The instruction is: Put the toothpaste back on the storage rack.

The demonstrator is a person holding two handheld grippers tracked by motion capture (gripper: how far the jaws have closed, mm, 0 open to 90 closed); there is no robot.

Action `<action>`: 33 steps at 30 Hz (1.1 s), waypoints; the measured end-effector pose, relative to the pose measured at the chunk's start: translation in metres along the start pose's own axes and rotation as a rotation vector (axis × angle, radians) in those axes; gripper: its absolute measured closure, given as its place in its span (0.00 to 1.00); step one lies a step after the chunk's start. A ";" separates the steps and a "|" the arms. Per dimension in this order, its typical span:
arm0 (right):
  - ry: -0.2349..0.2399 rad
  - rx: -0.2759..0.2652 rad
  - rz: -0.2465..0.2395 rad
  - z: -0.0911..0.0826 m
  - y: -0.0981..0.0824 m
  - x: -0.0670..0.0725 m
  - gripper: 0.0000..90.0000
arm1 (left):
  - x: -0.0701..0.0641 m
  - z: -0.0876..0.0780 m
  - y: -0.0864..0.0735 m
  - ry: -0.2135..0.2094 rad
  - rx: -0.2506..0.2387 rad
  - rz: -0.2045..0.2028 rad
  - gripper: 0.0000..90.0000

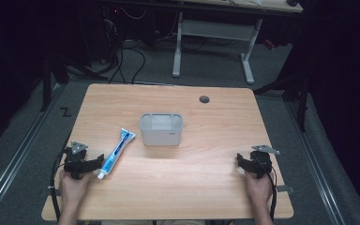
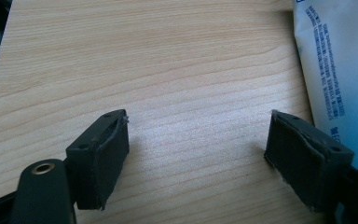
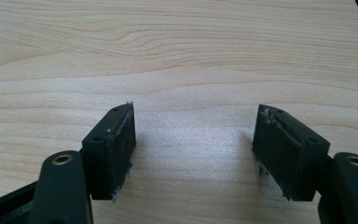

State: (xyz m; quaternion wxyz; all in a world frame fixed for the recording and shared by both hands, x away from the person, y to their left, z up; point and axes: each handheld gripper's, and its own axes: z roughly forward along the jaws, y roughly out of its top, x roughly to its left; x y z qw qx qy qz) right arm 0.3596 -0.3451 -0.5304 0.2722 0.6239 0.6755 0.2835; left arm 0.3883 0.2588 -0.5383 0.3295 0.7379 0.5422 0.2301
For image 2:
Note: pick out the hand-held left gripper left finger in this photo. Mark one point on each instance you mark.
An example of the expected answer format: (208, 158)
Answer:
(101, 161)

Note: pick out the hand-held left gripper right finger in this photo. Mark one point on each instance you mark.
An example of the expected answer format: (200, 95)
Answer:
(304, 158)

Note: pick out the white and blue toothpaste tube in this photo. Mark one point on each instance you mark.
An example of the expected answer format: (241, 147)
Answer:
(345, 62)

